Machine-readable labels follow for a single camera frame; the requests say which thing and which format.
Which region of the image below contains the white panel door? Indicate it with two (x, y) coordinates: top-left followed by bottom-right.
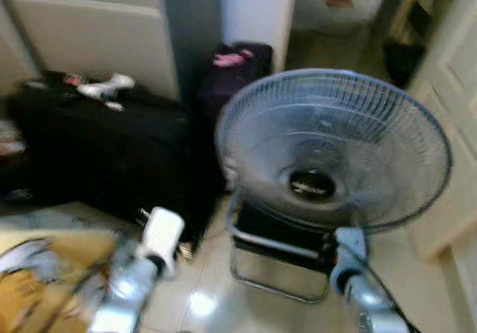
(406, 0), (477, 263)

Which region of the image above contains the black bag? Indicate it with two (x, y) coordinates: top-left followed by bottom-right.
(382, 39), (427, 88)

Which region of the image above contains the grey electric fan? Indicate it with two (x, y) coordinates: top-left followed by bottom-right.
(215, 69), (453, 233)

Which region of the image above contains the white appliance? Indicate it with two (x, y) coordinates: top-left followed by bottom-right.
(294, 0), (392, 37)

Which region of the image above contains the black chrome tube stand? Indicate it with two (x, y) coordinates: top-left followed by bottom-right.
(226, 190), (340, 304)

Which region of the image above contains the dark purple bag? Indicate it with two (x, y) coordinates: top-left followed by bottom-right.
(198, 42), (274, 125)

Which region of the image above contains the pink item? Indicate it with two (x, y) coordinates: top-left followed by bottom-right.
(212, 48), (256, 68)

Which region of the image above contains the black suitcase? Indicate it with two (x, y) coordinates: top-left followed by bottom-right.
(7, 71), (224, 252)

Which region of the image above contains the small white object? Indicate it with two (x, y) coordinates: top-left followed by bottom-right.
(77, 72), (136, 101)

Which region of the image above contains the beige wardrobe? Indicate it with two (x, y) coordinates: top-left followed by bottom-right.
(0, 0), (180, 101)

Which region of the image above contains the small red item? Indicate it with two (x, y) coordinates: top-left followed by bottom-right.
(62, 72), (84, 88)

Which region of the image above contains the yellow cartoon egg blanket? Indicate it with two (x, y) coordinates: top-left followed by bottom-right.
(0, 229), (124, 333)

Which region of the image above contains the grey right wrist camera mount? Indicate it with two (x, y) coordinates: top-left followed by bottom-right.
(332, 226), (370, 274)

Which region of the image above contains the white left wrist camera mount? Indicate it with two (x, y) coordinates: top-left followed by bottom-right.
(138, 206), (186, 270)

